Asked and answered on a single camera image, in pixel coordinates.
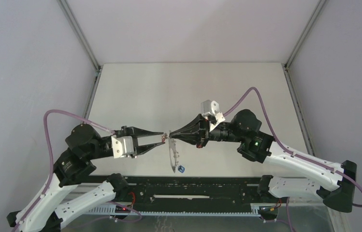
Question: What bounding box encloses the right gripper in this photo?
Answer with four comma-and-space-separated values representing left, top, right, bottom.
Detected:
170, 114, 244, 149

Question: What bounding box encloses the blue tagged key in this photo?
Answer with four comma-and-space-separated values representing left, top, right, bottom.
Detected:
178, 165, 185, 173

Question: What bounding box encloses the red tagged key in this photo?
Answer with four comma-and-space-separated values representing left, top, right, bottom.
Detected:
161, 133, 168, 143

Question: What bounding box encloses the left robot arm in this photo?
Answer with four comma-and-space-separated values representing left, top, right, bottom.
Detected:
6, 124, 164, 232

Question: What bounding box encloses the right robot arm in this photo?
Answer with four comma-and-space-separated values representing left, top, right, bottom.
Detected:
170, 109, 357, 213

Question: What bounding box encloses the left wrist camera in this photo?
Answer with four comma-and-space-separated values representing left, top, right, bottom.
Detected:
111, 136, 135, 159

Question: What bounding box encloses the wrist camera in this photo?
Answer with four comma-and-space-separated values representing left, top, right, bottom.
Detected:
111, 136, 135, 159
201, 100, 225, 132

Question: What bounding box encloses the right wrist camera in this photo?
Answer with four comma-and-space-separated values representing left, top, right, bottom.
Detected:
201, 100, 225, 132

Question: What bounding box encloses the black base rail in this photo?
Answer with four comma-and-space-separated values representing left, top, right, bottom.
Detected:
87, 175, 292, 215

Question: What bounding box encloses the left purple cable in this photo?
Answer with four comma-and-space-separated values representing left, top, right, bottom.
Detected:
11, 109, 117, 232

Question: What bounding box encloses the purple cable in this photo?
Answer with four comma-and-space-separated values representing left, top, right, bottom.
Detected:
11, 109, 117, 232
223, 87, 362, 232

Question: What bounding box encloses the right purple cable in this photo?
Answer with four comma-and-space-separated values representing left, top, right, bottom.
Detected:
223, 87, 362, 232

